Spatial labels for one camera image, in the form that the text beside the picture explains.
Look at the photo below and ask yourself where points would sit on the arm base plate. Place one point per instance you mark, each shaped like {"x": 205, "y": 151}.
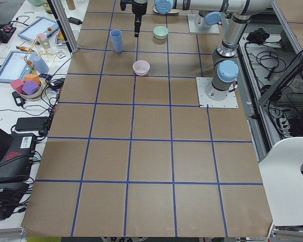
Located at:
{"x": 209, "y": 97}
{"x": 204, "y": 25}

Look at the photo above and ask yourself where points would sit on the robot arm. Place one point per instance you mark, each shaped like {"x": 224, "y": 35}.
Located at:
{"x": 241, "y": 11}

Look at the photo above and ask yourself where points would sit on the mint green bowl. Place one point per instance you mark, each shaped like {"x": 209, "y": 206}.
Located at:
{"x": 160, "y": 32}

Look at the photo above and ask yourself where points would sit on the beige bowl with blocks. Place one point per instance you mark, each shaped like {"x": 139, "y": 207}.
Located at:
{"x": 30, "y": 88}

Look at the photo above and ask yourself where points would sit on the blue foam cylinder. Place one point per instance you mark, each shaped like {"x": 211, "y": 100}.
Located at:
{"x": 40, "y": 64}

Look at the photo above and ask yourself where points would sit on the blue cup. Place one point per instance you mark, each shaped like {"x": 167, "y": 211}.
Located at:
{"x": 118, "y": 45}
{"x": 116, "y": 36}

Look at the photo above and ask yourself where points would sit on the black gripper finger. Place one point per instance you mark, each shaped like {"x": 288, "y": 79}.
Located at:
{"x": 137, "y": 30}

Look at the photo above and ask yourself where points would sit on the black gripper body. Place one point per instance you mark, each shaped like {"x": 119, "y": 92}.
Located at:
{"x": 137, "y": 8}

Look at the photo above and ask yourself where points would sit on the gold wire rack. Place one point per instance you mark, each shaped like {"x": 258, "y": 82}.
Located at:
{"x": 38, "y": 47}

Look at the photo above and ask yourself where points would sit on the teach pendant tablet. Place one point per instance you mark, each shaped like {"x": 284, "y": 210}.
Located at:
{"x": 41, "y": 25}
{"x": 14, "y": 67}

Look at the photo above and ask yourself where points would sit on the black computer box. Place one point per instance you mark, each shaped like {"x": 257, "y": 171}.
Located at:
{"x": 16, "y": 164}

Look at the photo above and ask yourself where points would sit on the aluminium frame post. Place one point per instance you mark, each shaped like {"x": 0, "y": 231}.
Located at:
{"x": 64, "y": 25}

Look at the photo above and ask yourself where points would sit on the pink bowl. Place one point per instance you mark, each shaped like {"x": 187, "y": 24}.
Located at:
{"x": 141, "y": 67}

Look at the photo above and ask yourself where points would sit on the white chair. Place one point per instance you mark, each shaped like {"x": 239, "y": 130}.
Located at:
{"x": 283, "y": 181}

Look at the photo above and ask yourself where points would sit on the black power adapter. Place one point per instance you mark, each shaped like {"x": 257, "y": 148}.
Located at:
{"x": 30, "y": 123}

